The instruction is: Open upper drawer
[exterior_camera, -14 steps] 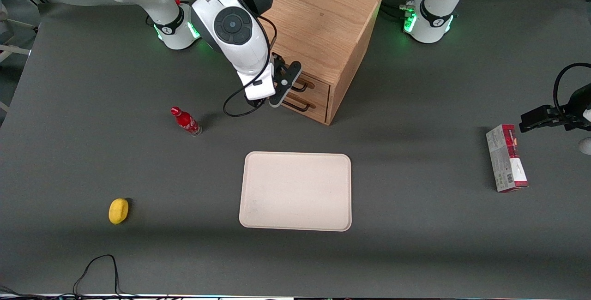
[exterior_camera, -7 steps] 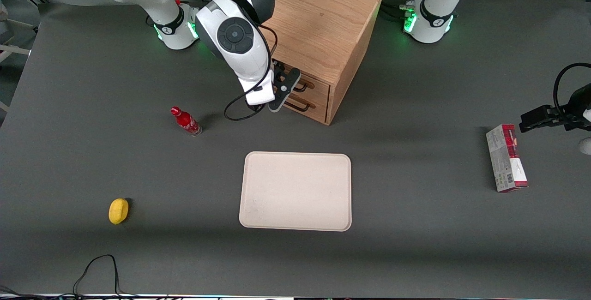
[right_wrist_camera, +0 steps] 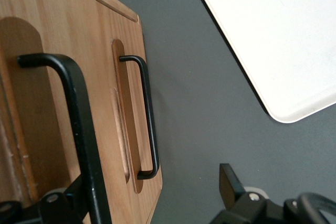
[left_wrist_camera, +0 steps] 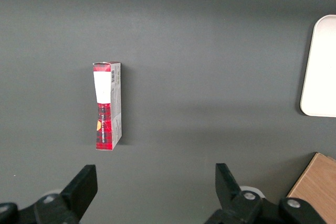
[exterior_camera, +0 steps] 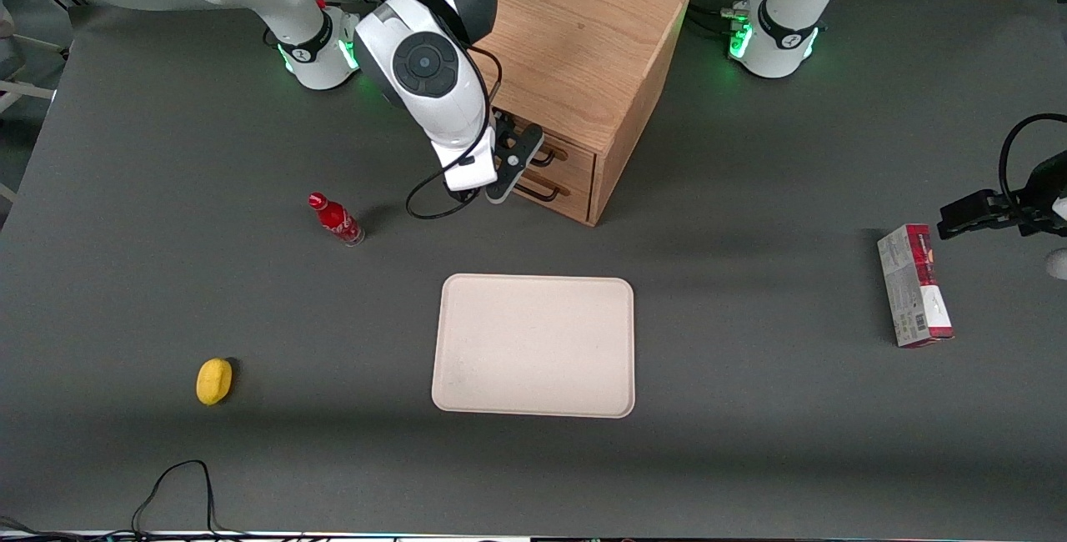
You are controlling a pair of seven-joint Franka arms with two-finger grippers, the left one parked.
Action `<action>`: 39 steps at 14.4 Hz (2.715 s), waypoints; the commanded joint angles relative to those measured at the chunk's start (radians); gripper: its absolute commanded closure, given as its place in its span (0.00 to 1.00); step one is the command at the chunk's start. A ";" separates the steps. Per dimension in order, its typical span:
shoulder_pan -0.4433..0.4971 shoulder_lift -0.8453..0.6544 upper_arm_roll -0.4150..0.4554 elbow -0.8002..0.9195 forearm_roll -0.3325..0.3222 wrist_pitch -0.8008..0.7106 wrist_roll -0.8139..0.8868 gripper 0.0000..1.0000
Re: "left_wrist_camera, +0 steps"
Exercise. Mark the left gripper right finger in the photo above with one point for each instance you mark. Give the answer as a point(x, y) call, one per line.
point(228, 203)

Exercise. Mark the wooden drawer cabinet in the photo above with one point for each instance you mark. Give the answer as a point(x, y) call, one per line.
point(315, 187)

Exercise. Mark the red plaid cardboard box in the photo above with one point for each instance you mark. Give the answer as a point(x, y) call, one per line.
point(105, 124)

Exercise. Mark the dark grey table mat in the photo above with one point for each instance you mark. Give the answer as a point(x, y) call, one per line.
point(197, 77)

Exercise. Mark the white rectangular tray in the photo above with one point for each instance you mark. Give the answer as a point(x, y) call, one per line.
point(321, 72)

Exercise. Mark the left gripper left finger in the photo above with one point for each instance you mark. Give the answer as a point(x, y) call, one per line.
point(76, 195)

